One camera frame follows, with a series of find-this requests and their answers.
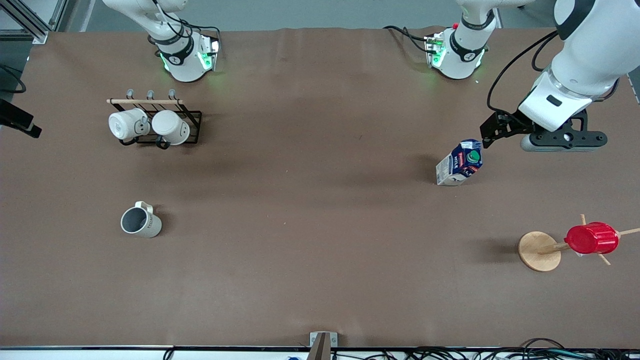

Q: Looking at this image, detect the beige ribbed mug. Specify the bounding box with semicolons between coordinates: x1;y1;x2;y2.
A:
120;201;163;239

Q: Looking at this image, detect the blue white milk carton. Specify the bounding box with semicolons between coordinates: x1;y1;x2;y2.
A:
435;139;484;187

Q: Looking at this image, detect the red plastic cup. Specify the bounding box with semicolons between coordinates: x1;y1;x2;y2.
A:
564;222;620;255

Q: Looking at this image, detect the wooden mug tree stand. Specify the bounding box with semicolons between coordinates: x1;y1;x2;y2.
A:
518;214;640;273

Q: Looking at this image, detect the plain white mug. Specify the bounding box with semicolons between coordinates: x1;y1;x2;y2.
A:
151;110;191;147

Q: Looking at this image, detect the white mug with face print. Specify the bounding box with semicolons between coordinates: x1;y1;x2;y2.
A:
108;108;151;142

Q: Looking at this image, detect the black clamp device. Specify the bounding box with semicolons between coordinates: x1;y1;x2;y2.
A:
0;98;43;139

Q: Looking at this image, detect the black left arm base cable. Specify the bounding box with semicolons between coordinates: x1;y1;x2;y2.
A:
383;25;437;54

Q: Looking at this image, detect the black arm base cable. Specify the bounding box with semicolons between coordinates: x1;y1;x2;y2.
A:
150;0;222;56
383;25;437;54

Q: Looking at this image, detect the black cable bundle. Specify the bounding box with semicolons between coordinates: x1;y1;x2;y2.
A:
400;338;640;360

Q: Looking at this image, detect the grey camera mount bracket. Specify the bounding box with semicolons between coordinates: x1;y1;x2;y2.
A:
306;331;338;360

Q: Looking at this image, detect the black wire mug rack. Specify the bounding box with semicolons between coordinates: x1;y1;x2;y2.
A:
106;89;203;150

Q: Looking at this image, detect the black right arm base cable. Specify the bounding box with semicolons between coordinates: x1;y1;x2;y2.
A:
150;0;222;56

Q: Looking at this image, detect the black looped cable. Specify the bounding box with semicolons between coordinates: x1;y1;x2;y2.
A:
0;65;27;95

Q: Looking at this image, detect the aluminium frame profile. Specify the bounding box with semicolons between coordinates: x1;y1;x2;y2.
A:
0;0;68;45

